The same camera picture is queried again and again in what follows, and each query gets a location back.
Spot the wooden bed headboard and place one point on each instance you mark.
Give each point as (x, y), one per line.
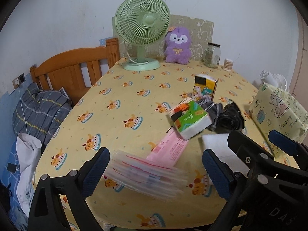
(64, 70)

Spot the green desk fan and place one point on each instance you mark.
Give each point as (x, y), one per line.
(141, 23)

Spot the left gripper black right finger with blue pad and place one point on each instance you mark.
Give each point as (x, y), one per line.
(231, 186)

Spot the white cloth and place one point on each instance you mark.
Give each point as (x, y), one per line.
(29, 153)
(218, 143)

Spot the clear zip bag stack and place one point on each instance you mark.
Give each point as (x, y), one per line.
(146, 177)

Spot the pink tissue pack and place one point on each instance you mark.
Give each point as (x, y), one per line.
(168, 151)

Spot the cotton swab container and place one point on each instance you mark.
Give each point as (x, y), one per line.
(228, 65)

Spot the grey drawstring pouch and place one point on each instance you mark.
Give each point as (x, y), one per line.
(212, 108)

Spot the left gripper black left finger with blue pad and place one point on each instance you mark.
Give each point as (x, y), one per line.
(47, 213)

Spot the white cloth on bed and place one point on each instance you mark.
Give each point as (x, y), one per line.
(29, 153)

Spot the glass jar black lid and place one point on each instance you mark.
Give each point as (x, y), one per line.
(211, 55)

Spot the green tissue pack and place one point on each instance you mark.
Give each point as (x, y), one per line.
(189, 118)

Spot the blue plaid pillow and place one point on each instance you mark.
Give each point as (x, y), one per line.
(39, 113)

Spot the white standing fan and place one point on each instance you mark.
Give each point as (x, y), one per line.
(277, 80)

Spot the yellow cartoon tablecloth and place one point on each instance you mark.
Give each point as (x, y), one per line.
(128, 111)

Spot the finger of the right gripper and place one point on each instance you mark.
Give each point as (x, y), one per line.
(291, 147)

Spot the wall power socket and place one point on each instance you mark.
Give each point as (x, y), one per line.
(18, 81)

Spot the purple plush bunny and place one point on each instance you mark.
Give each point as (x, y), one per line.
(177, 42)

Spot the yellow cartoon storage box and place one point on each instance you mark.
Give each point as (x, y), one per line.
(276, 109)

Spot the black plastic bag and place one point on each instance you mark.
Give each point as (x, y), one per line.
(229, 119)

